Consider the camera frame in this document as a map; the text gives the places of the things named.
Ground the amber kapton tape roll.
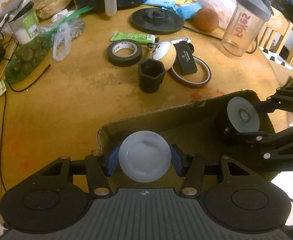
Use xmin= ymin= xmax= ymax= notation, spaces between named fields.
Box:
xmin=169 ymin=56 xmax=212 ymax=88

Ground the black rectangular box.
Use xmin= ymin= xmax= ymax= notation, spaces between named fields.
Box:
xmin=174 ymin=41 xmax=197 ymax=75

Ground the black hexagonal cup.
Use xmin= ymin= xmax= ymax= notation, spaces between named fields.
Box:
xmin=138 ymin=59 xmax=166 ymax=93

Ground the black tape roll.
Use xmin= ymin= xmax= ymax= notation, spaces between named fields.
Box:
xmin=107 ymin=40 xmax=142 ymax=67

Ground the shiba dog plush case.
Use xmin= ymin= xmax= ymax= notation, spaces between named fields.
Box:
xmin=147 ymin=41 xmax=176 ymax=71

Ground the green cream tube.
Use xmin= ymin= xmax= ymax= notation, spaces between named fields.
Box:
xmin=110 ymin=32 xmax=159 ymax=44

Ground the cardboard box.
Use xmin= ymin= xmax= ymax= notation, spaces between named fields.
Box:
xmin=98 ymin=90 xmax=266 ymax=173

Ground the wooden chair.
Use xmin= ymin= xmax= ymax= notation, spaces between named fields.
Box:
xmin=257 ymin=7 xmax=293 ymax=68

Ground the marble pattern flat bar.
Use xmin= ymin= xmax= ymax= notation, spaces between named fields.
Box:
xmin=170 ymin=37 xmax=191 ymax=44

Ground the green net bag of nuts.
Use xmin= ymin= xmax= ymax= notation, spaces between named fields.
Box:
xmin=3 ymin=35 xmax=53 ymax=85

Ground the clear plastic bag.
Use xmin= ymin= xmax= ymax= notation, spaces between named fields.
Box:
xmin=38 ymin=6 xmax=92 ymax=61

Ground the clear shaker bottle grey lid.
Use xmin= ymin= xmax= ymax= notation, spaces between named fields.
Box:
xmin=219 ymin=0 xmax=274 ymax=59

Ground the brown round pear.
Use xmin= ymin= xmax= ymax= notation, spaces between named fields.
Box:
xmin=193 ymin=8 xmax=219 ymax=32

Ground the black kettle base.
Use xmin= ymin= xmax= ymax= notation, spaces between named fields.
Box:
xmin=130 ymin=8 xmax=184 ymax=35

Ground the blue wipes pack right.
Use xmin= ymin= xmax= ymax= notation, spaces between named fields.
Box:
xmin=172 ymin=2 xmax=202 ymax=21

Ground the white tub green label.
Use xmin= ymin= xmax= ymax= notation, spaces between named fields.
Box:
xmin=9 ymin=2 xmax=39 ymax=45

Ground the brown bark slab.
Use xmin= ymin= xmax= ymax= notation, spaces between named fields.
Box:
xmin=34 ymin=0 xmax=73 ymax=21

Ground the grey power bank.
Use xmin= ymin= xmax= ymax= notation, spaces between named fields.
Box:
xmin=0 ymin=0 xmax=24 ymax=22

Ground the black thin cable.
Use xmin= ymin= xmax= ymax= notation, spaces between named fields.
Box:
xmin=8 ymin=62 xmax=53 ymax=93

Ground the black kettle power cord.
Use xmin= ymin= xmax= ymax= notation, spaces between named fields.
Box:
xmin=182 ymin=25 xmax=259 ymax=55

